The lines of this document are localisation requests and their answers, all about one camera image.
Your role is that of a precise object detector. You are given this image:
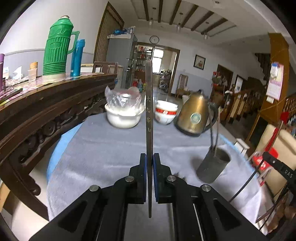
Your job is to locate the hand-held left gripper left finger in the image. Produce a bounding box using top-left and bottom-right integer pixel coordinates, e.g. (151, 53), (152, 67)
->
(29, 153), (148, 241)

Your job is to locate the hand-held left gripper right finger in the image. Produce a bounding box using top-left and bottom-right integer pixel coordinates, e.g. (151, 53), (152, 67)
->
(152, 153), (270, 241)

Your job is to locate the thin dark chopstick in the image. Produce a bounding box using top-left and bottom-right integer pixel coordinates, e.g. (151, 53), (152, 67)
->
(229, 159), (264, 202)

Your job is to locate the grey metal chopstick holder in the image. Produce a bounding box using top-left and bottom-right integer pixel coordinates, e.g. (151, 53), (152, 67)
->
(196, 146), (232, 183)

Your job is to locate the grey engraved chopstick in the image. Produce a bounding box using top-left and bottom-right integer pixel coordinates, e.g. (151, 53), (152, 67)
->
(145, 59), (153, 218)

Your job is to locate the bunch of dark chopsticks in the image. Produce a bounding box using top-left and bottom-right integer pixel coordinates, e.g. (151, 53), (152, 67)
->
(209, 105), (221, 160)

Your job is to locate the red plastic stool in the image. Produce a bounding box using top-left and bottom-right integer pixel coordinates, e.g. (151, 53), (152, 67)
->
(252, 146), (280, 172)

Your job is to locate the beige chair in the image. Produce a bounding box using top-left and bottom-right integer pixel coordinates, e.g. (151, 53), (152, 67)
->
(252, 124), (296, 197)

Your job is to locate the small white stool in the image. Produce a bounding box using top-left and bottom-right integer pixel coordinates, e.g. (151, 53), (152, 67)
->
(235, 138), (249, 154)

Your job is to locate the grey tablecloth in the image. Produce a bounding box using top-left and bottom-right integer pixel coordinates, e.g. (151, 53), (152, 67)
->
(46, 110), (264, 241)

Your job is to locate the white plastic basin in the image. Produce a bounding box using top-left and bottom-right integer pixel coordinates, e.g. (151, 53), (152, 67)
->
(105, 103), (145, 129)

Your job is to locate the wooden stair railing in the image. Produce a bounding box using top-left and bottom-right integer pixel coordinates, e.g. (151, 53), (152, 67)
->
(220, 89), (266, 130)

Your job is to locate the gold electric kettle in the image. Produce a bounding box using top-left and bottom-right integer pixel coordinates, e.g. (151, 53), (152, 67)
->
(174, 90), (219, 137)

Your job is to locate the blue table cover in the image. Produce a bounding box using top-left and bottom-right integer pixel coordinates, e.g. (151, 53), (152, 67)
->
(47, 127), (84, 186)

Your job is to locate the wooden chair with slats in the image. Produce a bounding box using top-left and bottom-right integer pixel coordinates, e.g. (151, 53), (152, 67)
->
(177, 74), (188, 98)

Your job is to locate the grey refrigerator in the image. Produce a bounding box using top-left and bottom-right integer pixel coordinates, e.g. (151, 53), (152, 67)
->
(107, 34), (138, 90)

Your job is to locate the carved dark wooden chair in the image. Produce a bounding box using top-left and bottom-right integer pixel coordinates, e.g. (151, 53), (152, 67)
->
(0, 74), (117, 220)

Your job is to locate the blue thermos bottle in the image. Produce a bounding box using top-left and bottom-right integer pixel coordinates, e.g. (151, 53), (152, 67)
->
(70, 39), (85, 77)

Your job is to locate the green thermos flask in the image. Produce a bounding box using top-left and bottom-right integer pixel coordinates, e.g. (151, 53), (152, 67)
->
(43, 16), (80, 81)

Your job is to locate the brown wooden door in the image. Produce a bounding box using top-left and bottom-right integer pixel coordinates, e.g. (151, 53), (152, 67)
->
(94, 2), (125, 63)

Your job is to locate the tissue pack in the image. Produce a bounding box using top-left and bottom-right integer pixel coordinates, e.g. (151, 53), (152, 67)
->
(11, 66), (23, 80)

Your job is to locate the purple bottle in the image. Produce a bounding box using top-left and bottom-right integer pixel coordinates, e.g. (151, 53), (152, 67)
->
(0, 53), (5, 91)

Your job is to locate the wall calendar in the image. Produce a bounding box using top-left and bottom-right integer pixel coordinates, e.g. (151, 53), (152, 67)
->
(266, 61), (284, 100)

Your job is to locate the framed wall picture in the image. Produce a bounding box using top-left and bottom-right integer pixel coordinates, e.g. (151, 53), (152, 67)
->
(193, 54), (206, 70)

